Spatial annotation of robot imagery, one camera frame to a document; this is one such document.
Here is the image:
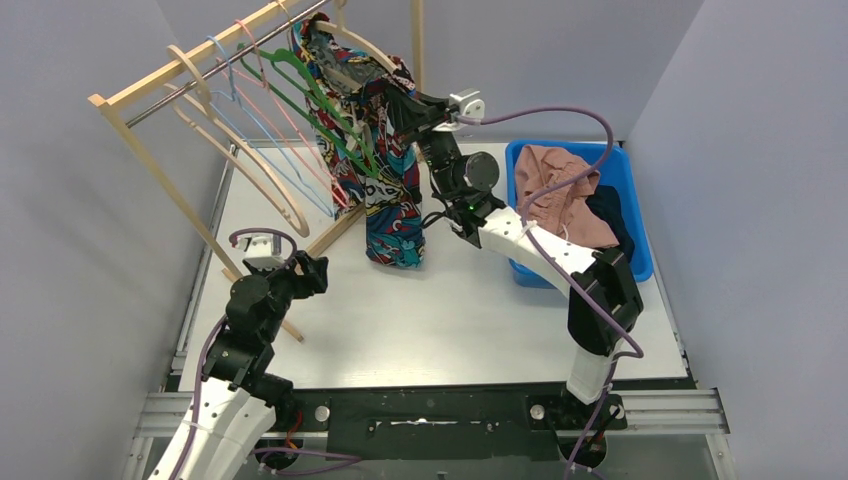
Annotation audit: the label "pink wire hanger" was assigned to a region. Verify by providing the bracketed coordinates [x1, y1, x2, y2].
[225, 19, 350, 207]

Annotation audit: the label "wooden clothes rack frame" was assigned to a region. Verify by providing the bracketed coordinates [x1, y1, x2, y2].
[87, 0, 425, 344]

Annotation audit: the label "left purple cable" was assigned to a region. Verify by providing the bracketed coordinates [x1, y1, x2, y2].
[169, 227, 299, 480]

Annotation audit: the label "blue plastic bin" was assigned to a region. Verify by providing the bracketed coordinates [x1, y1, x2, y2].
[504, 139, 654, 283]

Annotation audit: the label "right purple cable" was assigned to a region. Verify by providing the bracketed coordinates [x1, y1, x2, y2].
[457, 105, 645, 480]

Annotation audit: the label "metal hanging rod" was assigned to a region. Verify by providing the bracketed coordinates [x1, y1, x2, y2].
[108, 1, 327, 129]

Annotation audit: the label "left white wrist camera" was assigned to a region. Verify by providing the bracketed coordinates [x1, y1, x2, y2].
[235, 233, 284, 271]

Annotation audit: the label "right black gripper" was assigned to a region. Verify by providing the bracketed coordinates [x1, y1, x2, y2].
[390, 80, 463, 199]

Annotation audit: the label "dusty pink shorts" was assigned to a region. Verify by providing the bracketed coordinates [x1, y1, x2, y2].
[514, 145, 619, 248]

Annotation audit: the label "colourful comic print shorts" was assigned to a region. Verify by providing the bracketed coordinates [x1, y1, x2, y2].
[290, 12, 425, 269]

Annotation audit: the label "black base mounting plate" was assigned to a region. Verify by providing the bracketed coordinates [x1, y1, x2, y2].
[253, 383, 628, 461]

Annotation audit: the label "aluminium table frame rail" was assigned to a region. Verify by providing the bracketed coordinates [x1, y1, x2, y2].
[119, 139, 240, 480]

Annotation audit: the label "beige wooden hanger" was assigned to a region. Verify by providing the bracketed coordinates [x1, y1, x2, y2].
[166, 45, 310, 238]

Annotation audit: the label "navy blue shorts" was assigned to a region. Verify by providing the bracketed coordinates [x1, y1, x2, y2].
[586, 185, 635, 262]

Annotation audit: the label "green plastic hanger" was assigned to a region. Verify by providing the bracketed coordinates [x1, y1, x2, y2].
[248, 47, 379, 179]

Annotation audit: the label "purple cable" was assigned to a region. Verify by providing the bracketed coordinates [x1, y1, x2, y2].
[169, 227, 299, 480]
[457, 105, 645, 480]

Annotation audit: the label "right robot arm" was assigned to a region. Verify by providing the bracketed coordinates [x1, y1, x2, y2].
[385, 87, 644, 427]

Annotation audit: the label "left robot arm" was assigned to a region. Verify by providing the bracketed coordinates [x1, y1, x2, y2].
[149, 250, 329, 479]

